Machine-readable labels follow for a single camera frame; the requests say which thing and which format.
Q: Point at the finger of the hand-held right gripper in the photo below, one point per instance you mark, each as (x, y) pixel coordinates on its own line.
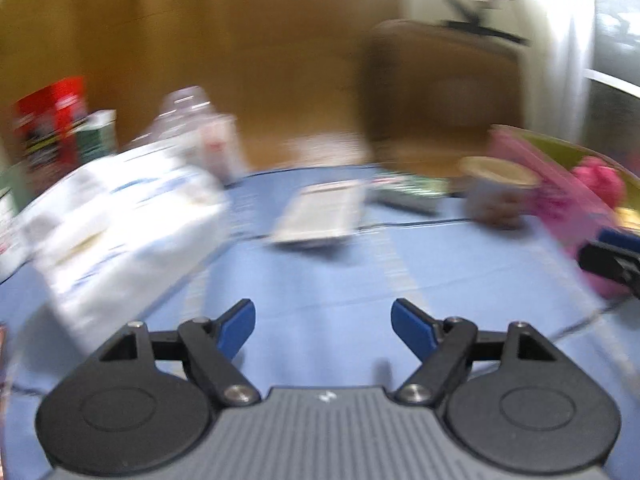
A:
(620, 239)

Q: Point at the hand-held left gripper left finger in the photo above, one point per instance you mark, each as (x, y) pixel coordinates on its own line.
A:
(237, 327)

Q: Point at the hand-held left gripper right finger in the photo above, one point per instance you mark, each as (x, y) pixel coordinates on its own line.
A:
(412, 330)

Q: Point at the yellow packet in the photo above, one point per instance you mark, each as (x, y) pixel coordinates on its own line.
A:
(630, 217)

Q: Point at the pink fuzzy cloth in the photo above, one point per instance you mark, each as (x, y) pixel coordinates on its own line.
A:
(600, 180)

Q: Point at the pink tin box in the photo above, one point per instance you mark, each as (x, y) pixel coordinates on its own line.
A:
(555, 200)

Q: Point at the white wet wipes pack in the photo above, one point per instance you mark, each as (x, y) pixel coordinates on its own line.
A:
(320, 212)

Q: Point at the blue striped tablecloth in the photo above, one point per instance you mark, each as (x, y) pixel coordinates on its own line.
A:
(325, 275)

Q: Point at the round snack can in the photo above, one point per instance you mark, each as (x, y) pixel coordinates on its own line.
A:
(500, 195)

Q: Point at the green patterned box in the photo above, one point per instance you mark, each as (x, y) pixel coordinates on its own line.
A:
(410, 192)

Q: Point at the white tissue pack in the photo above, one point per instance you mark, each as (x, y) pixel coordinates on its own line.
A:
(115, 225)

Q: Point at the clear plastic cup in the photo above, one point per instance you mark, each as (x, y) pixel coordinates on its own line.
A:
(220, 150)

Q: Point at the frosted glass window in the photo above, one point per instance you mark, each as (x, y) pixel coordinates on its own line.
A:
(615, 60)

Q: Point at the clear plastic bag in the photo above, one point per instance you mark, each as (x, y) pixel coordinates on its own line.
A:
(182, 110)

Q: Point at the brown chair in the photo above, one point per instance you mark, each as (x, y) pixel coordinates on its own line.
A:
(440, 95)

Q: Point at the green drink carton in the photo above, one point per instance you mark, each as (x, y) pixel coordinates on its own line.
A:
(95, 137)

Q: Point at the black tape strips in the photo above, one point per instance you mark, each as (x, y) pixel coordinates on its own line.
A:
(485, 25)

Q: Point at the wooden panel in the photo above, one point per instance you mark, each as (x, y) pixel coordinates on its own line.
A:
(225, 50)

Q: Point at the red snack tin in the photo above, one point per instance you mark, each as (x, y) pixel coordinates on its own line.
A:
(50, 120)

